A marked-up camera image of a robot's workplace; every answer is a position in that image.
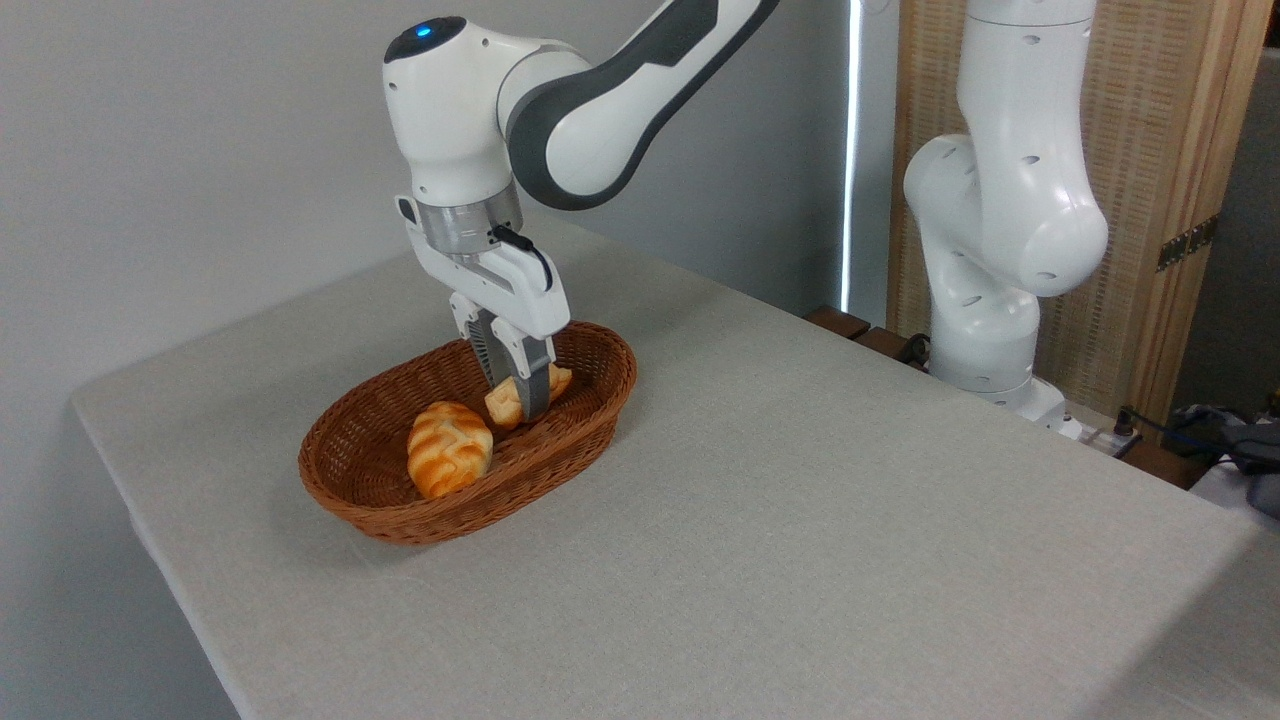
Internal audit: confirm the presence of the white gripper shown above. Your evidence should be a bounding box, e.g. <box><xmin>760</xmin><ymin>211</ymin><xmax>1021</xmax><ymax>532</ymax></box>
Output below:
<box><xmin>396</xmin><ymin>194</ymin><xmax>572</xmax><ymax>422</ymax></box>

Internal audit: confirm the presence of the round flaky bread roll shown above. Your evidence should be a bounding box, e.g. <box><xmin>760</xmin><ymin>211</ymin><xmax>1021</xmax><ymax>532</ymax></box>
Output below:
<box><xmin>484</xmin><ymin>363</ymin><xmax>575</xmax><ymax>432</ymax></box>

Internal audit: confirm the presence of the striped oval bread roll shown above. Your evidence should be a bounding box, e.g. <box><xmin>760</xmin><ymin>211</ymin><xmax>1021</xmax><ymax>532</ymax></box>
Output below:
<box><xmin>406</xmin><ymin>401</ymin><xmax>495</xmax><ymax>501</ymax></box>

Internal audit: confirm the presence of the brown wicker oval basket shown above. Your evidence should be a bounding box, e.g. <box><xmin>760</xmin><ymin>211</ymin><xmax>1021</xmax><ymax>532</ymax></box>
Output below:
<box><xmin>297</xmin><ymin>320</ymin><xmax>638</xmax><ymax>546</ymax></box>

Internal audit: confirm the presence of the grey tablecloth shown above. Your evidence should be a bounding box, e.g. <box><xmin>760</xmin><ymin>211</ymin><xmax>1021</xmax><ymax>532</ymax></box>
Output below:
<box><xmin>70</xmin><ymin>215</ymin><xmax>1280</xmax><ymax>720</ymax></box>

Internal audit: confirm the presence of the dark wooden base platform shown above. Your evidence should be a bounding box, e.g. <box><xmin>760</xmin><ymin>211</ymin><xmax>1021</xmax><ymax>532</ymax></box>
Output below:
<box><xmin>804</xmin><ymin>305</ymin><xmax>1213</xmax><ymax>491</ymax></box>

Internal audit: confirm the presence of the vertical white light strip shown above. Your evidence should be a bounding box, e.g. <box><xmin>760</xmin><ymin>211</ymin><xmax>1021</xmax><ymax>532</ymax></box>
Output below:
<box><xmin>842</xmin><ymin>0</ymin><xmax>864</xmax><ymax>314</ymax></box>

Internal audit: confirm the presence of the metal screen hinge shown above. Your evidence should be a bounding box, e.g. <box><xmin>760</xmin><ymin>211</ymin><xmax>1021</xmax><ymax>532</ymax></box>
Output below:
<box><xmin>1156</xmin><ymin>213</ymin><xmax>1222</xmax><ymax>274</ymax></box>

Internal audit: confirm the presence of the wooden rattan folding screen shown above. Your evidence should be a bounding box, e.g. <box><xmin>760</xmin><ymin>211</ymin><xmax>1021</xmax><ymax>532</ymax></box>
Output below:
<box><xmin>888</xmin><ymin>0</ymin><xmax>1277</xmax><ymax>433</ymax></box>

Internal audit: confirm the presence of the grey bag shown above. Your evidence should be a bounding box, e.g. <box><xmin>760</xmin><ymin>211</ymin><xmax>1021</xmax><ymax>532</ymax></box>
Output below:
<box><xmin>1168</xmin><ymin>402</ymin><xmax>1280</xmax><ymax>520</ymax></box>

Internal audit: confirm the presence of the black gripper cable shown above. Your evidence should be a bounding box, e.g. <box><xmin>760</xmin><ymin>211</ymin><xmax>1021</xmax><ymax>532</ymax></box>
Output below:
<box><xmin>489</xmin><ymin>224</ymin><xmax>555</xmax><ymax>293</ymax></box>

